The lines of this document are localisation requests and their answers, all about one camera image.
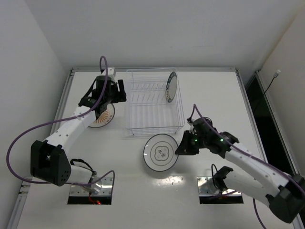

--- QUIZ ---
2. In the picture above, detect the orange sunburst plate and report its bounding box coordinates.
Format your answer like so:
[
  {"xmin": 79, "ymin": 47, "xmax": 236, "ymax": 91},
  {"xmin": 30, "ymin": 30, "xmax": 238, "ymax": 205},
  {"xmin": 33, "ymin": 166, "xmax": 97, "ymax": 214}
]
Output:
[{"xmin": 89, "ymin": 104, "xmax": 115, "ymax": 128}]

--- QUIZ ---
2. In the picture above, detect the white plate thin green rim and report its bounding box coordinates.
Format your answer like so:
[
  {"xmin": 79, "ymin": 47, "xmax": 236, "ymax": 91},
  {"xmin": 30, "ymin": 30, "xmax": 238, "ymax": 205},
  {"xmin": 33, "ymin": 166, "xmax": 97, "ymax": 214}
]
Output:
[{"xmin": 143, "ymin": 134, "xmax": 179, "ymax": 172}]

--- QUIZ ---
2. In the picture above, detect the green rim lettered plate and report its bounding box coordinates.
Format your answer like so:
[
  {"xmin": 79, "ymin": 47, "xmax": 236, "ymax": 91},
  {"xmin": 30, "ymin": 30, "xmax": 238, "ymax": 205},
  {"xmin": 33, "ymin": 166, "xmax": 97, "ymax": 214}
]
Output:
[{"xmin": 165, "ymin": 72, "xmax": 178, "ymax": 103}]

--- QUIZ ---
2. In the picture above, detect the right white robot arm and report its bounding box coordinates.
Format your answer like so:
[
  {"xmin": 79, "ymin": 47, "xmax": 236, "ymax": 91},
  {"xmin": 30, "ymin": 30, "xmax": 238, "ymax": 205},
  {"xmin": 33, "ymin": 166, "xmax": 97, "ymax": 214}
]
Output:
[{"xmin": 175, "ymin": 117, "xmax": 305, "ymax": 223}]

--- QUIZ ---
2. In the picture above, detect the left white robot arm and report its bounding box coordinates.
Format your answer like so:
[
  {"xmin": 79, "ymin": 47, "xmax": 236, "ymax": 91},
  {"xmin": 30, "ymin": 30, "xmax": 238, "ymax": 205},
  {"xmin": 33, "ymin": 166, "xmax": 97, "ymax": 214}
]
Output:
[{"xmin": 30, "ymin": 75, "xmax": 127, "ymax": 187}]

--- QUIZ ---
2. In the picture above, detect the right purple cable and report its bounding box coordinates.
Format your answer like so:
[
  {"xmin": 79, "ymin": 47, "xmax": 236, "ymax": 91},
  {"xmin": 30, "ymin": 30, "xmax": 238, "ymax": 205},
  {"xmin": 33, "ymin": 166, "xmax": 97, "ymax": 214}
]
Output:
[{"xmin": 192, "ymin": 103, "xmax": 305, "ymax": 229}]

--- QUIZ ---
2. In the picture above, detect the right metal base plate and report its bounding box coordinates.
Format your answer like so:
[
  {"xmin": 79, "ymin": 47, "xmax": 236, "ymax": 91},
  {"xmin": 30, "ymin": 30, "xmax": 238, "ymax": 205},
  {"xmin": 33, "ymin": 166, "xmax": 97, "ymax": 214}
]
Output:
[{"xmin": 197, "ymin": 177, "xmax": 242, "ymax": 198}]

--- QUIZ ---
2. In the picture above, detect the metal base plate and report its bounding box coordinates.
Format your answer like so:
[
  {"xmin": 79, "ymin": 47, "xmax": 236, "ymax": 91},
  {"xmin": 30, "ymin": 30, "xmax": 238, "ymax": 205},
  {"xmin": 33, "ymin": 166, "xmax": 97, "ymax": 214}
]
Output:
[
  {"xmin": 69, "ymin": 176, "xmax": 113, "ymax": 197},
  {"xmin": 197, "ymin": 177, "xmax": 242, "ymax": 198}
]

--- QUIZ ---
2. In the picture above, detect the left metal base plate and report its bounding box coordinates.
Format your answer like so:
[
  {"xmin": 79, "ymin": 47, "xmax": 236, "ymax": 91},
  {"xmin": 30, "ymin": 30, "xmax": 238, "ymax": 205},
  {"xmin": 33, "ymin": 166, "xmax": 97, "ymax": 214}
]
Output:
[{"xmin": 69, "ymin": 176, "xmax": 113, "ymax": 197}]

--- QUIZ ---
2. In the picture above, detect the black wall cable with plug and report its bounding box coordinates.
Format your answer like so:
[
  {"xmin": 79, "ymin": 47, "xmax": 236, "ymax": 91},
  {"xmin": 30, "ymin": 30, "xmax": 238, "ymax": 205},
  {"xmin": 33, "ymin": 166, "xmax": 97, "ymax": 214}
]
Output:
[{"xmin": 252, "ymin": 69, "xmax": 281, "ymax": 113}]

